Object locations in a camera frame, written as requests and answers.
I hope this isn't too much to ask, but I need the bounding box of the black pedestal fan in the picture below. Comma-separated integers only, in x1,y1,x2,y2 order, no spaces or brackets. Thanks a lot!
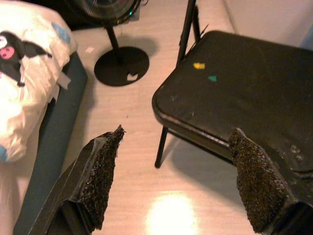
65,0,150,87

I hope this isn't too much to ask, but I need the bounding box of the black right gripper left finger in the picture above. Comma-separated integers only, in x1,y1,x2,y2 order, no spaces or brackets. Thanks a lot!
13,125,127,235

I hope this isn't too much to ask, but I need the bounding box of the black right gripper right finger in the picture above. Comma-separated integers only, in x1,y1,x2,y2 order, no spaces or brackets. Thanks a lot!
227,127,313,235

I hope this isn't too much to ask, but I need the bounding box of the white cartoon print pillow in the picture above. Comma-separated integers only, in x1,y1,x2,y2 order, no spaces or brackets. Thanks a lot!
0,0,78,164

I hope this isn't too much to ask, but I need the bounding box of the black folding chair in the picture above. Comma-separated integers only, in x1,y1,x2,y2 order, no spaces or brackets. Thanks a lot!
151,0,313,181

